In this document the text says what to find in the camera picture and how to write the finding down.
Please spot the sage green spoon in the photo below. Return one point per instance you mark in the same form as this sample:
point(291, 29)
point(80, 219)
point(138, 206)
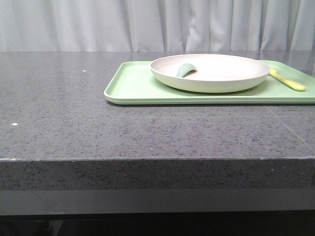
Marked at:
point(185, 69)

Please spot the cream round plate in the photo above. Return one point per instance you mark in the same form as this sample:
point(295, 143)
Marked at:
point(215, 73)

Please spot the yellow plastic fork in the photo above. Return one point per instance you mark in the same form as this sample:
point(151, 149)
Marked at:
point(290, 83)

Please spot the grey pleated curtain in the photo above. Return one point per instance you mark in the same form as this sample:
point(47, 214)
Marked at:
point(156, 25)

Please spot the light green plastic tray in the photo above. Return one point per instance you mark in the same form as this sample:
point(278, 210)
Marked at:
point(134, 84)

